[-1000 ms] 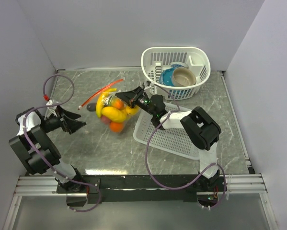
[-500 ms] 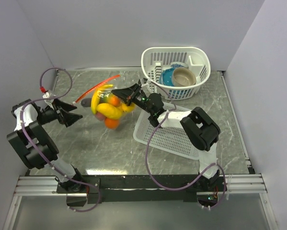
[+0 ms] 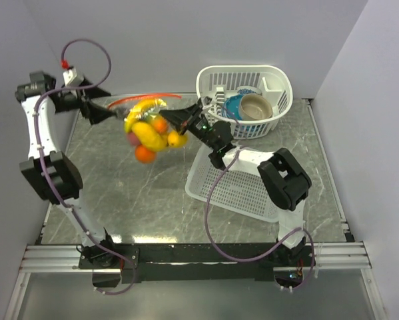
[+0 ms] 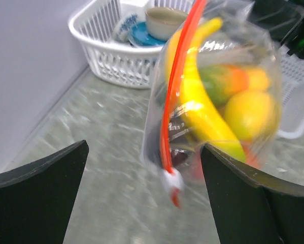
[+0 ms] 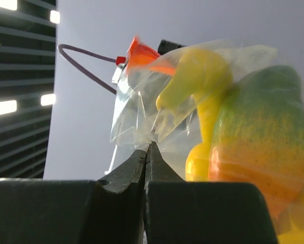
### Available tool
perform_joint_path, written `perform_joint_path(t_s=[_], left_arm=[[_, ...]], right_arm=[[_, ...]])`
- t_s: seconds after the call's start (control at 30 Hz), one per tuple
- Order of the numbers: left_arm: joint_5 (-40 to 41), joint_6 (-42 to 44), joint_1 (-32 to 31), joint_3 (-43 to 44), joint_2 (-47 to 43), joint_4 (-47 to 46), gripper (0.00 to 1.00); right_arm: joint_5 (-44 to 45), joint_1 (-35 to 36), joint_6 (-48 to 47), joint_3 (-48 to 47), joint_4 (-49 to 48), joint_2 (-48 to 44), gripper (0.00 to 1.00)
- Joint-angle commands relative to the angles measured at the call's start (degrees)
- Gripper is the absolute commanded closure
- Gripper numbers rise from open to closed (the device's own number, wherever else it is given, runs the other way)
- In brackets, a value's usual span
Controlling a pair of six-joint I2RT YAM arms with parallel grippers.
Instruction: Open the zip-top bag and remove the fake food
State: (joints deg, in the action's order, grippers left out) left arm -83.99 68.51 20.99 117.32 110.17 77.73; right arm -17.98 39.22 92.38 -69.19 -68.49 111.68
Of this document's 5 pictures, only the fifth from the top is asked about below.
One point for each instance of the fake green orange mango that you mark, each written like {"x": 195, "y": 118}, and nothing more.
{"x": 259, "y": 136}

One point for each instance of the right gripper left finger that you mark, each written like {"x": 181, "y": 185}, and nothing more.
{"x": 108, "y": 210}

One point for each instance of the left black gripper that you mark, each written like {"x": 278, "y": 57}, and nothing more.
{"x": 166, "y": 46}

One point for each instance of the fake yellow banana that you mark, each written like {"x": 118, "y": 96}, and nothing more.
{"x": 204, "y": 75}

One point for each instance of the clear zip top bag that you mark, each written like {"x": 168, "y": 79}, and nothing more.
{"x": 137, "y": 121}

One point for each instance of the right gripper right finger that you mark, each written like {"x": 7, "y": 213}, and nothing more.
{"x": 202, "y": 212}

